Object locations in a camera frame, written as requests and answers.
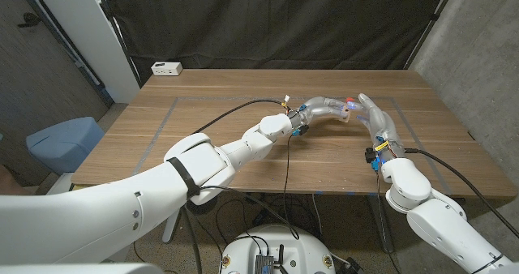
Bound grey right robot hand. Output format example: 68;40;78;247
346;93;406;172

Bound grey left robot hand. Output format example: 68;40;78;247
288;96;350;137

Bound black curtain backdrop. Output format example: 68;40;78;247
99;0;451;84

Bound grey table leg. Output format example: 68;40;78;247
367;195;394;254

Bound black backdrop stand pole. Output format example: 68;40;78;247
403;0;461;71
95;0;143;88

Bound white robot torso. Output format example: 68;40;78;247
218;224;337;274

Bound black round floor fan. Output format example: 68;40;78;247
186;192;218;216

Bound white power strip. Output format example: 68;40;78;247
150;61;183;77

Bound grey electronics module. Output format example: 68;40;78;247
254;254;276;274

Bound white table leg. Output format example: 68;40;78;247
161;207;182;244

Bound white cabinet panel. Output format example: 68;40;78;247
30;0;141;104

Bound blue padded stool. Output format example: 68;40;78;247
25;116;105;176

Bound person's bare leg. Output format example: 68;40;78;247
0;164;36;196

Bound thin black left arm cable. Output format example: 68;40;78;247
198;135;301;241

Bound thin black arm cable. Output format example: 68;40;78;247
375;170;402;274
198;135;301;241

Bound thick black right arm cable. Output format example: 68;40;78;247
404;147;519;239

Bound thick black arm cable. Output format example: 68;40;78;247
191;99;289;136
404;147;519;239

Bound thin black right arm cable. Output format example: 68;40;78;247
375;170;402;274

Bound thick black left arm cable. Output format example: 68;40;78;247
191;99;289;136

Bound black floor cable tangle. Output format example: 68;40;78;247
214;191;325;246

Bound white floor cable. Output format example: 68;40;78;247
311;193;324;238

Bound black door handle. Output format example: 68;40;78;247
16;11;41;28

